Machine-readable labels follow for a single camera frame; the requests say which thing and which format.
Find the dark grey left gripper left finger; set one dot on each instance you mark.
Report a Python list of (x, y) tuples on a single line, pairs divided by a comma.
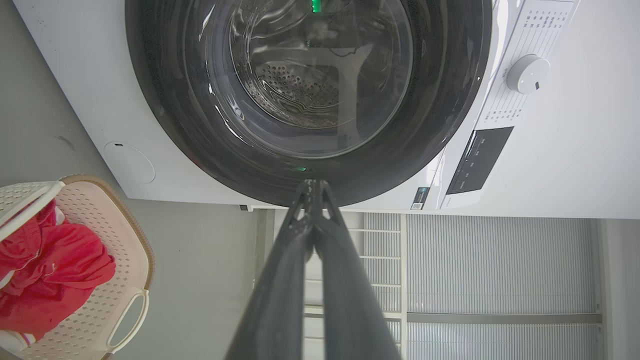
[(272, 300)]

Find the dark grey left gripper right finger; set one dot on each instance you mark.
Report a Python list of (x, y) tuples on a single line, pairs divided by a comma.
[(350, 305)]

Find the beige perforated laundry basket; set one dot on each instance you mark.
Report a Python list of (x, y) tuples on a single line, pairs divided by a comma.
[(112, 280)]

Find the red garment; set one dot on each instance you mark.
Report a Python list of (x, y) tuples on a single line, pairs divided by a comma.
[(55, 275)]

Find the round black washing machine door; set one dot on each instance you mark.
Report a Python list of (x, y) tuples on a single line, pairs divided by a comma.
[(450, 75)]

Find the white striped cloth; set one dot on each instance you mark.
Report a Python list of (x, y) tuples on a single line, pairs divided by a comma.
[(15, 341)]

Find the white front-load washing machine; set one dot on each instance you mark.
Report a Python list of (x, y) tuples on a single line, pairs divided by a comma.
[(550, 125)]

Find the white washing machine dial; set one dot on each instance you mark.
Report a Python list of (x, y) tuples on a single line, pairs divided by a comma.
[(527, 74)]

